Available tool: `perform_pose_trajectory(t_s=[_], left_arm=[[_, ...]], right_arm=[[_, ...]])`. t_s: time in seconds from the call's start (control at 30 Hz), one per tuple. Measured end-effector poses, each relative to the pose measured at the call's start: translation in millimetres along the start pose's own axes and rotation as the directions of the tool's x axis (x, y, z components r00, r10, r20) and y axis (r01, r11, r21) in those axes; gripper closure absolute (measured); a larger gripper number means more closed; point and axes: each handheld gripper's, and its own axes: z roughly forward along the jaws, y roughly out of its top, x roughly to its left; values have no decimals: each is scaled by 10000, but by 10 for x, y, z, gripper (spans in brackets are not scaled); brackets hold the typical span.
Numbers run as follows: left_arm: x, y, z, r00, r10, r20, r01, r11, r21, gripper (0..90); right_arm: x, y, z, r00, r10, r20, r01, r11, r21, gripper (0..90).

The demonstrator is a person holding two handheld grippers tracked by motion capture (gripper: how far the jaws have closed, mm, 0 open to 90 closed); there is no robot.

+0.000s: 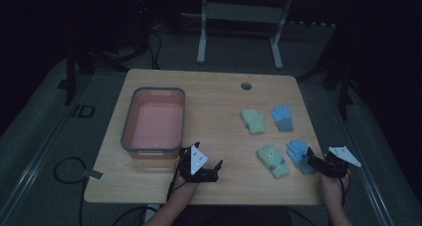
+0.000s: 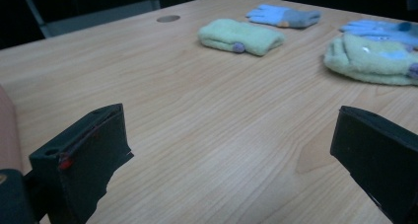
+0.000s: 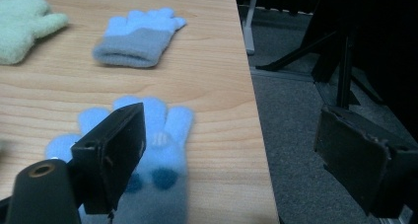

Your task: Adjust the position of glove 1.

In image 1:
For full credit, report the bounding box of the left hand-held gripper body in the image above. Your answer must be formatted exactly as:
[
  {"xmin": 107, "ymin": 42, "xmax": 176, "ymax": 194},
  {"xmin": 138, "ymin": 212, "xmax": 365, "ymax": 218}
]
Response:
[{"xmin": 178, "ymin": 141, "xmax": 213, "ymax": 184}]

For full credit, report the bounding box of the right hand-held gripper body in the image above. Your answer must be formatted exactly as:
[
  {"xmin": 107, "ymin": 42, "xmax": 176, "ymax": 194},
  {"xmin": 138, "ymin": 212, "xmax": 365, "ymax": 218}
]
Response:
[{"xmin": 322, "ymin": 145, "xmax": 362, "ymax": 179}]

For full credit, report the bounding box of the blue knit glove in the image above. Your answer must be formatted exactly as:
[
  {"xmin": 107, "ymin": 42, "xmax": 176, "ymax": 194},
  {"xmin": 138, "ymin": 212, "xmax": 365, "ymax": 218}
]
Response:
[
  {"xmin": 270, "ymin": 104, "xmax": 296, "ymax": 132},
  {"xmin": 286, "ymin": 138, "xmax": 317, "ymax": 176}
]

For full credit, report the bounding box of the person's right hand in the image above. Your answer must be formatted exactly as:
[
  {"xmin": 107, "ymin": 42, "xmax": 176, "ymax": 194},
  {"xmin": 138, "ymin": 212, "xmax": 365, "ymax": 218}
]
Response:
[{"xmin": 318, "ymin": 170, "xmax": 351, "ymax": 202}]

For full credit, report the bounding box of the person's left hand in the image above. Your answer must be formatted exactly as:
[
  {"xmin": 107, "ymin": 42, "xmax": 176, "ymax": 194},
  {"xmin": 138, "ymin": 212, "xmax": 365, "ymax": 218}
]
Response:
[{"xmin": 172, "ymin": 170, "xmax": 201, "ymax": 202}]

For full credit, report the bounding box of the green mitten with face pattern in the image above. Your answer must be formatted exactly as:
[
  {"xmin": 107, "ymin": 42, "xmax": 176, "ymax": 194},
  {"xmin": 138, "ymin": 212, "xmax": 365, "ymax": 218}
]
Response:
[{"xmin": 257, "ymin": 143, "xmax": 291, "ymax": 179}]

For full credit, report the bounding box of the person's dark clothing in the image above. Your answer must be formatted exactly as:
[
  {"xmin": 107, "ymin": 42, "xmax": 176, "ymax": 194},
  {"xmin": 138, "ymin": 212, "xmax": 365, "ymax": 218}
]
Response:
[{"xmin": 170, "ymin": 205, "xmax": 294, "ymax": 226}]

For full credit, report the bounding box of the pink basin with grey rim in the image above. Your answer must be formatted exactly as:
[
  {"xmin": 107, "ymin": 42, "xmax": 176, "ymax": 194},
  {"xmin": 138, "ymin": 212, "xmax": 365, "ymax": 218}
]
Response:
[{"xmin": 120, "ymin": 87, "xmax": 186, "ymax": 160}]

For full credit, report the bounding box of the plain green mitten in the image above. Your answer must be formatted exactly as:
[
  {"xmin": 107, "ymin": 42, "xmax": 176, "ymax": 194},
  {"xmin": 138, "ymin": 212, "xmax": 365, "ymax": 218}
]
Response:
[{"xmin": 240, "ymin": 108, "xmax": 267, "ymax": 135}]

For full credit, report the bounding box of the black tripod stand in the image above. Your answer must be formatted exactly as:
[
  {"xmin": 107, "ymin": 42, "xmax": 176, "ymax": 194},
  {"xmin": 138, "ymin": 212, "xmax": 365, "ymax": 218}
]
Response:
[{"xmin": 296, "ymin": 18, "xmax": 359, "ymax": 121}]

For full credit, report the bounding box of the black equipment stand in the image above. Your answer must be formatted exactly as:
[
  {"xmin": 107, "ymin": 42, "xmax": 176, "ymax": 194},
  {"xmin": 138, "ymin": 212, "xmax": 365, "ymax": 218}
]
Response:
[{"xmin": 57, "ymin": 0, "xmax": 151, "ymax": 107}]

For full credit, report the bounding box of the white metal stand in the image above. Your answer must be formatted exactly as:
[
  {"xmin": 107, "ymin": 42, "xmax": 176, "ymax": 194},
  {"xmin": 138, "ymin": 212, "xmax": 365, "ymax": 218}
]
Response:
[{"xmin": 180, "ymin": 0, "xmax": 334, "ymax": 71}]

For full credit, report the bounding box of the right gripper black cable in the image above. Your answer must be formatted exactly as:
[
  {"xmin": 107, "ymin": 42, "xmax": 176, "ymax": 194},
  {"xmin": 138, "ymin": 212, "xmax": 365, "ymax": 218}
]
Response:
[{"xmin": 337, "ymin": 171, "xmax": 352, "ymax": 206}]

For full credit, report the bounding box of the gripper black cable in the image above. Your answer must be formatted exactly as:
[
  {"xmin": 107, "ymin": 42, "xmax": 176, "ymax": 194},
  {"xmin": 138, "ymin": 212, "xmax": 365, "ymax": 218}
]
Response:
[
  {"xmin": 337, "ymin": 171, "xmax": 352, "ymax": 206},
  {"xmin": 166, "ymin": 172, "xmax": 188, "ymax": 202}
]

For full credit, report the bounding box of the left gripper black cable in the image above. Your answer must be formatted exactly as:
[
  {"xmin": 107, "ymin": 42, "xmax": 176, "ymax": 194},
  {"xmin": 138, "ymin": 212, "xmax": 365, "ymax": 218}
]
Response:
[{"xmin": 166, "ymin": 172, "xmax": 188, "ymax": 202}]

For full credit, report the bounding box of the black cable bundle on floor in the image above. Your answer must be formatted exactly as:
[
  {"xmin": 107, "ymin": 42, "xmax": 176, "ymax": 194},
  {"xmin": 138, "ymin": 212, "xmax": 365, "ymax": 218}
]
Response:
[{"xmin": 144, "ymin": 28, "xmax": 164, "ymax": 71}]

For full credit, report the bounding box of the black floor cable with tag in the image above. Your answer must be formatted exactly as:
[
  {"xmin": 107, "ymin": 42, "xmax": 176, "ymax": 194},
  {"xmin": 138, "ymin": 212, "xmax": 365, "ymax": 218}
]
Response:
[{"xmin": 53, "ymin": 156, "xmax": 105, "ymax": 226}]

